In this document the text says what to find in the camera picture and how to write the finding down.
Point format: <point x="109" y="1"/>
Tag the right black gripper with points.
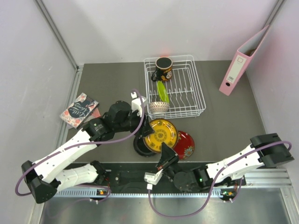
<point x="168" y="157"/>

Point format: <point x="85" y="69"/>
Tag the white cable duct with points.
<point x="101" y="193"/>

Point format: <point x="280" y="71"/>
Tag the red floral plate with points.
<point x="185" y="145"/>

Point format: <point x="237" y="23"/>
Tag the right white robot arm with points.
<point x="264" y="151"/>

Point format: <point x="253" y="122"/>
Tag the floral cover book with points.
<point x="78" y="112"/>

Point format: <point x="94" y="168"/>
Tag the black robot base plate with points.
<point x="125" y="175"/>

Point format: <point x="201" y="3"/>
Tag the yellow brown plate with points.
<point x="164" y="132"/>

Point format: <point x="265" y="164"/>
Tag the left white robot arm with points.
<point x="47" y="176"/>

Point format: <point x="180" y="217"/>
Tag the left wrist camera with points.
<point x="136" y="103"/>

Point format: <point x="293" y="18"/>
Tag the black plate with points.
<point x="141" y="148"/>

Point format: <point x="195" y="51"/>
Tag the red book underneath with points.
<point x="95" y="114"/>

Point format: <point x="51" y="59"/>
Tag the patterned ceramic bowl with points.
<point x="159" y="107"/>

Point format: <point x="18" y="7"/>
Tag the green plate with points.
<point x="162" y="92"/>

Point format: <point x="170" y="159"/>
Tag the white wire dish rack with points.
<point x="184" y="91"/>

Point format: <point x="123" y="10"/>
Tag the black floral mug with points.
<point x="163" y="70"/>

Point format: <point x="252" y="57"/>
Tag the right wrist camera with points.
<point x="152" y="178"/>

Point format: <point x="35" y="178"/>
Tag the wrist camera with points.
<point x="152" y="178"/>
<point x="136" y="103"/>

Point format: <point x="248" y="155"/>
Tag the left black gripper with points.
<point x="146" y="129"/>

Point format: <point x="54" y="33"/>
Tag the pink ring binder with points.
<point x="241" y="61"/>

